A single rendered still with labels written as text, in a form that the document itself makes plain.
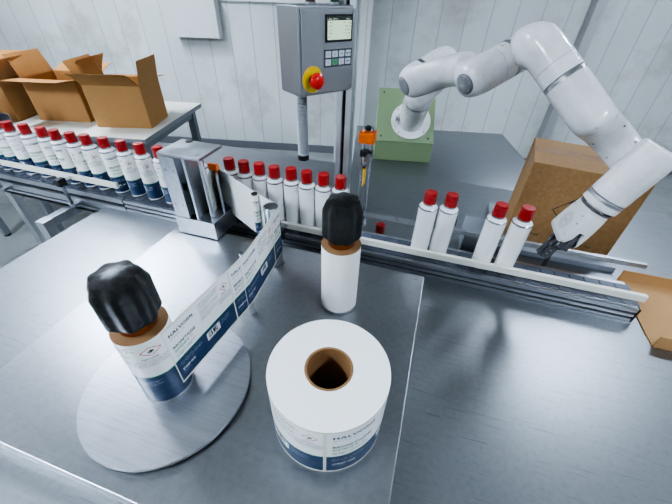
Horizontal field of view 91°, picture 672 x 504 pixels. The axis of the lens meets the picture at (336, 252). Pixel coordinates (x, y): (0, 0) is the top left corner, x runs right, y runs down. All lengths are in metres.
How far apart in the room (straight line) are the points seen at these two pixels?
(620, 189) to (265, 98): 3.51
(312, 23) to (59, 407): 0.94
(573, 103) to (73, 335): 1.22
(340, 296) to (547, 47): 0.72
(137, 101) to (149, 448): 2.09
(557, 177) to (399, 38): 2.80
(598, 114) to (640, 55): 3.55
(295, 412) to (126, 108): 2.25
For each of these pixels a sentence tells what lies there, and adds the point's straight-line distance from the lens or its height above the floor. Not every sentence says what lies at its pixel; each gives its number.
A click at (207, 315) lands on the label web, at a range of 0.69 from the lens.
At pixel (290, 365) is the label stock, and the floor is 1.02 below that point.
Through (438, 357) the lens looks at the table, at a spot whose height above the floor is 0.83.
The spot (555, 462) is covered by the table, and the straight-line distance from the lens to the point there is 0.83.
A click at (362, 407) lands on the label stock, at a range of 0.54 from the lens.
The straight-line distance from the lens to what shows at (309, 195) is 1.01.
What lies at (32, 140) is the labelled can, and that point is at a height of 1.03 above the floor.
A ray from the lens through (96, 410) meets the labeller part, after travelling 0.80.
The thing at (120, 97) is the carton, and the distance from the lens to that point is 2.53.
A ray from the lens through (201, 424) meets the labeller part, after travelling 0.71.
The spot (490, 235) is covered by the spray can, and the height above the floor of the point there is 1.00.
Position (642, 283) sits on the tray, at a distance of 1.36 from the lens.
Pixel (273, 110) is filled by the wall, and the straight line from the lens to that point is 4.02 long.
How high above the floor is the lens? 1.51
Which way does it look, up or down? 39 degrees down
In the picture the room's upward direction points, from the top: 2 degrees clockwise
